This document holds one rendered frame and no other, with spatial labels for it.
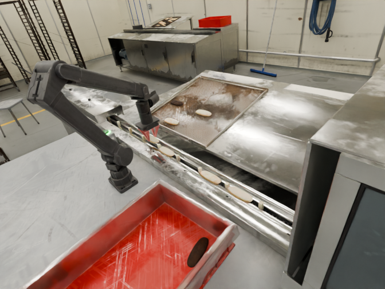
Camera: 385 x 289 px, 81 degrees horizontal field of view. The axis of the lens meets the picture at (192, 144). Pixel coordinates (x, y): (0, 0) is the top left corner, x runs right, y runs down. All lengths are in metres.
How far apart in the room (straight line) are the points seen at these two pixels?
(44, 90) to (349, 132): 0.67
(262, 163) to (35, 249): 0.83
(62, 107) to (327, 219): 0.69
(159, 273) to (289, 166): 0.55
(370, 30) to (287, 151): 3.51
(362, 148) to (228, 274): 0.52
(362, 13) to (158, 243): 4.05
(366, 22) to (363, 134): 4.02
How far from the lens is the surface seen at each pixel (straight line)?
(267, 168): 0.87
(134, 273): 0.75
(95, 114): 1.49
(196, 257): 0.72
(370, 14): 4.29
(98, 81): 0.85
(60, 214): 1.04
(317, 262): 0.42
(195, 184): 0.86
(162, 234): 0.79
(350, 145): 0.29
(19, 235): 1.07
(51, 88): 0.73
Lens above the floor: 1.46
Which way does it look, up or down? 34 degrees down
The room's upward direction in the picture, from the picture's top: 9 degrees counter-clockwise
